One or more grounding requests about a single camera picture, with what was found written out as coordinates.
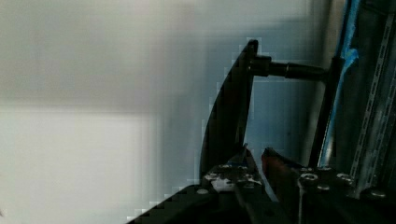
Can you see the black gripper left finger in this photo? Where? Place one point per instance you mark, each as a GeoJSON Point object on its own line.
{"type": "Point", "coordinates": [239, 171]}

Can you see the red-tipped gripper right finger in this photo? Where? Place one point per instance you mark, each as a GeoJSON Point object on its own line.
{"type": "Point", "coordinates": [283, 175]}

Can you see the black toaster oven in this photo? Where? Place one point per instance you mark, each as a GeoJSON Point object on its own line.
{"type": "Point", "coordinates": [358, 139]}

